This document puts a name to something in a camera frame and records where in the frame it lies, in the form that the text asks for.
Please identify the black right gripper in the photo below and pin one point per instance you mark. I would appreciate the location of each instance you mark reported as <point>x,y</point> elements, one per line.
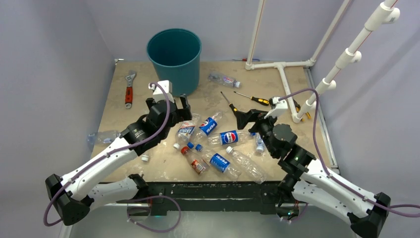
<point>251,116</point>

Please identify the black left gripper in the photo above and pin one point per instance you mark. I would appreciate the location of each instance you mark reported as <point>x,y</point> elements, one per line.
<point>182,114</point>

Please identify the pepsi bottle blue cap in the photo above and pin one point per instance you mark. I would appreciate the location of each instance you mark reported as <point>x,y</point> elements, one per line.
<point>233,137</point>
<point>220,163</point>

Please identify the clear crushed bottle white cap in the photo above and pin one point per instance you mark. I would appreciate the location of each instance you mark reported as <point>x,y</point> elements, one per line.
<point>252,169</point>

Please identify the clear bottle blue label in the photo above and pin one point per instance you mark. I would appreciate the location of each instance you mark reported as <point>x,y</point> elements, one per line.
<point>259,144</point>

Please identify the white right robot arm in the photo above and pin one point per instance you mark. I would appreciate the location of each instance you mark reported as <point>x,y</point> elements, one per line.
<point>308,181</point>

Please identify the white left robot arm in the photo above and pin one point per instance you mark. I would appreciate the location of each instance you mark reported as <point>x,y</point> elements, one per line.
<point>73,195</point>

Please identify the teal plastic bin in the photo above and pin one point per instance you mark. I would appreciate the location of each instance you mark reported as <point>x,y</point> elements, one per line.
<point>175,54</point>

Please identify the long yellow black screwdriver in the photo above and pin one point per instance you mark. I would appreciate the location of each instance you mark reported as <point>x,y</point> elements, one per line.
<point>261,101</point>

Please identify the short yellow black screwdriver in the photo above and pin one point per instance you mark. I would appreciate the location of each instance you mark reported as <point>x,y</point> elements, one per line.
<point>229,103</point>

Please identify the clear bottle red white label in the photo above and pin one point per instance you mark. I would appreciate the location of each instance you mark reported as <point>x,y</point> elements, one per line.
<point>185,131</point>

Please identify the upper Pepsi bottle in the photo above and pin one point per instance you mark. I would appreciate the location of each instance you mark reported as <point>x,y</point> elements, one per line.
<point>207,127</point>

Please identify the clear bottle purple label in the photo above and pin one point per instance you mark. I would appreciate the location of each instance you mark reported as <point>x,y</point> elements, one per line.
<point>223,79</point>

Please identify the red blue pen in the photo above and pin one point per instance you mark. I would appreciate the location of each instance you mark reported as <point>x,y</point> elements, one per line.
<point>246,59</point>

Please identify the clear bottle white cap left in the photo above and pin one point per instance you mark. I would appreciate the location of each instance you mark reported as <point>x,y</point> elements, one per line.
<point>145,158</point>

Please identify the red cap small bottle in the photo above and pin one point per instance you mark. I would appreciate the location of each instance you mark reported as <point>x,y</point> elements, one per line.
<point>194,161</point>

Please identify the clear bottle at left edge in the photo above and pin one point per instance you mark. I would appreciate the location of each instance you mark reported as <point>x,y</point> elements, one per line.
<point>103,137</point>

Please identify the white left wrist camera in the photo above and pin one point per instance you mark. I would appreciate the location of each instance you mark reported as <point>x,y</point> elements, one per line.
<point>161,87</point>

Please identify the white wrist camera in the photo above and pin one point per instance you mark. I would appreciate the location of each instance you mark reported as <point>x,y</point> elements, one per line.
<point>277,110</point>
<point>161,87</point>

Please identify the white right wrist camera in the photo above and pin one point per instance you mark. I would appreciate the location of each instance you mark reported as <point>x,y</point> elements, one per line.
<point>277,110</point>

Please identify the yellow handled pliers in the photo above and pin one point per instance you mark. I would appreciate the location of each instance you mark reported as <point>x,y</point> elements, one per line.
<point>298,108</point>

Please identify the red handled adjustable wrench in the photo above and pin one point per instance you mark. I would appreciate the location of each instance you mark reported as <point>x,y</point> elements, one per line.
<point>129,89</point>

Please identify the black metal base frame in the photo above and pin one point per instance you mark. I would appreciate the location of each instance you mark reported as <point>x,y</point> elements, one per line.
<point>213,196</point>

